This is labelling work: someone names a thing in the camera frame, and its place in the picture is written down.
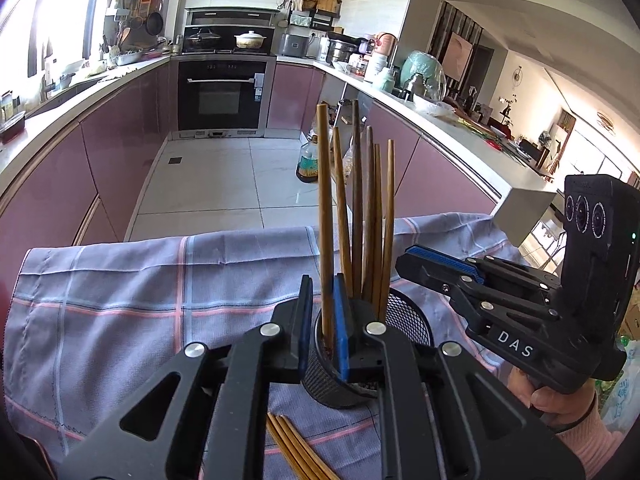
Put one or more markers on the striped wall panel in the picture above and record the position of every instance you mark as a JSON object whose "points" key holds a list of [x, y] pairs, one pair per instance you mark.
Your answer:
{"points": [[440, 35]]}

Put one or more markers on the black built-in oven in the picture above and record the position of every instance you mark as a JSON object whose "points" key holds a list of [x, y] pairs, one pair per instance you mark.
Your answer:
{"points": [[220, 95]]}

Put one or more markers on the red pepper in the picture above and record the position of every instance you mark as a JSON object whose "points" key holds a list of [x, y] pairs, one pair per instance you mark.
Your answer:
{"points": [[492, 144]]}

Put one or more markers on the bundle of wooden chopsticks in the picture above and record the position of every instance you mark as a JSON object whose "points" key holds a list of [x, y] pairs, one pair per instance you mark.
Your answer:
{"points": [[357, 200]]}

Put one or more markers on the person's right forearm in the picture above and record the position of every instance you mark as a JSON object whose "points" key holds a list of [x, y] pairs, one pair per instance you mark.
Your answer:
{"points": [[595, 445]]}

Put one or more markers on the black mesh holder cup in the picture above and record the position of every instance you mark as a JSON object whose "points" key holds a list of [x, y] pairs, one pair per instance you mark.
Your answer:
{"points": [[405, 320]]}

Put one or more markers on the white bowl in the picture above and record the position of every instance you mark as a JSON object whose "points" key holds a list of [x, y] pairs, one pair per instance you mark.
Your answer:
{"points": [[432, 106]]}

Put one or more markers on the pink base cabinet run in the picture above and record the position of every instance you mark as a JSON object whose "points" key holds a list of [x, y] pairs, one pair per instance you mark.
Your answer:
{"points": [[440, 180], [75, 180]]}

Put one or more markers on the person's right hand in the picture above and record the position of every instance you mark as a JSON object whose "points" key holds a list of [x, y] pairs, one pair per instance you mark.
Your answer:
{"points": [[555, 407]]}

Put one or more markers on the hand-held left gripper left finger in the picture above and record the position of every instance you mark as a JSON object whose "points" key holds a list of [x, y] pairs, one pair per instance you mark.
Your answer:
{"points": [[305, 330]]}

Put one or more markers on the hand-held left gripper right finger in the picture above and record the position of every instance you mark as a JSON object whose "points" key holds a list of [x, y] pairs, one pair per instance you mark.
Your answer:
{"points": [[342, 330]]}

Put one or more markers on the black pot with glass lid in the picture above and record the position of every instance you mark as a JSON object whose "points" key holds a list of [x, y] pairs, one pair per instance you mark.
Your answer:
{"points": [[202, 40]]}

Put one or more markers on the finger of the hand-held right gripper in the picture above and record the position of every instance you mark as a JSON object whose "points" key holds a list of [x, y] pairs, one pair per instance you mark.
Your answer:
{"points": [[450, 258], [435, 275]]}

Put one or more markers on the black wall rack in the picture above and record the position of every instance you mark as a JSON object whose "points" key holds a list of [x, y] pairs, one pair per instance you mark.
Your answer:
{"points": [[320, 19]]}

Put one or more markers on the pink kettle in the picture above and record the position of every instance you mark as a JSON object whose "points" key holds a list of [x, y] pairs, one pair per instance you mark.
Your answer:
{"points": [[386, 45]]}

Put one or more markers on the wall clock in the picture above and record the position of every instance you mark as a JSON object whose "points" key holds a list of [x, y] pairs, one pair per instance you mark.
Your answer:
{"points": [[517, 75]]}

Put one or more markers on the hanging dark frying pan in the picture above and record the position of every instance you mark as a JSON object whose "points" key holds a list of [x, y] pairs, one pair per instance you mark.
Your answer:
{"points": [[154, 22]]}

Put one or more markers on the blue-grey plaid cloth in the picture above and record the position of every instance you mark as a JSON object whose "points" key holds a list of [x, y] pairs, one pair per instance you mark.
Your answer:
{"points": [[140, 320]]}

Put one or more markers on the steel steamer pot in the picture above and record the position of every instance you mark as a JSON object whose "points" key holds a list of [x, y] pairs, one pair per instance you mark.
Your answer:
{"points": [[342, 51]]}

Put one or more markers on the dark red container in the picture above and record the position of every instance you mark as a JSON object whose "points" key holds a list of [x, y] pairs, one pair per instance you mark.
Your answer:
{"points": [[12, 127]]}

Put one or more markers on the white casserole pot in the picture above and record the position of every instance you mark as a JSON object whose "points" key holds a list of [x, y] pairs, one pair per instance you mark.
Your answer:
{"points": [[249, 41]]}

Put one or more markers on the silver box appliance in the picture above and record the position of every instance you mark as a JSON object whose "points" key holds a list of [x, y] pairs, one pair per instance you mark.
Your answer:
{"points": [[292, 46]]}

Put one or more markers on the steel thermos flask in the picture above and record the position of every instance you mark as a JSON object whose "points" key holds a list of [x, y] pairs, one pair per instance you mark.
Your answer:
{"points": [[412, 87]]}

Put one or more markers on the large kitchen window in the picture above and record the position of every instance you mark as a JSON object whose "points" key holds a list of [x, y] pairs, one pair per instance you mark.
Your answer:
{"points": [[45, 15]]}

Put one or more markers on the plastic oil bottle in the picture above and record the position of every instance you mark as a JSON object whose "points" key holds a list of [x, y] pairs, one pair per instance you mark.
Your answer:
{"points": [[307, 162]]}

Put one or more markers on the green printed plastic bag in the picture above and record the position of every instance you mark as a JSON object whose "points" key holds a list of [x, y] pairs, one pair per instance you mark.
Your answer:
{"points": [[622, 390]]}

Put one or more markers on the pale green canister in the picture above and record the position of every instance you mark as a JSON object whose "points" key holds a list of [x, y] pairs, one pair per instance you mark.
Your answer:
{"points": [[383, 80]]}

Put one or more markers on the wall poster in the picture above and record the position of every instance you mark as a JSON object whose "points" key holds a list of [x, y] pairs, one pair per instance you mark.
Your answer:
{"points": [[457, 55]]}

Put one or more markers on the wooden cutting board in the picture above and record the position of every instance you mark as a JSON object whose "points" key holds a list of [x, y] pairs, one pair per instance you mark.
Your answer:
{"points": [[327, 0]]}

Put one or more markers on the steel range hood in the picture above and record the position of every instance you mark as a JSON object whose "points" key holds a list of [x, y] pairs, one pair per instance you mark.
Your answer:
{"points": [[230, 17]]}

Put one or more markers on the long brown chopstick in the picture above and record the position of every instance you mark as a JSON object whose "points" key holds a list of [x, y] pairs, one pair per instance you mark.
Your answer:
{"points": [[325, 210], [307, 447], [295, 447], [282, 447]]}

